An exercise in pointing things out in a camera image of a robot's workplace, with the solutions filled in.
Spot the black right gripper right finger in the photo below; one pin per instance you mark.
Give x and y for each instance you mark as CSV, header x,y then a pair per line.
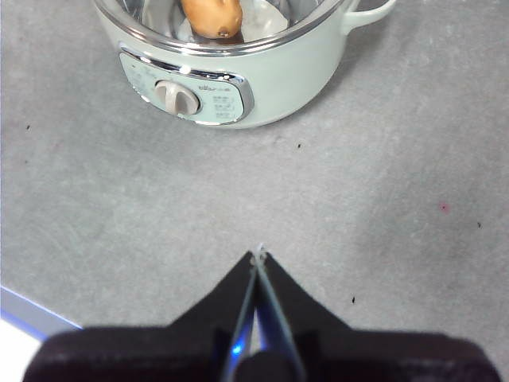
x,y
358,354

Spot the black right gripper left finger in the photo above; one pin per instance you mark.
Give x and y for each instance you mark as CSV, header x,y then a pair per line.
x,y
175,354

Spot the pale green electric pot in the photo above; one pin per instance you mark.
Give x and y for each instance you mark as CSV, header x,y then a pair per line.
x,y
286,79

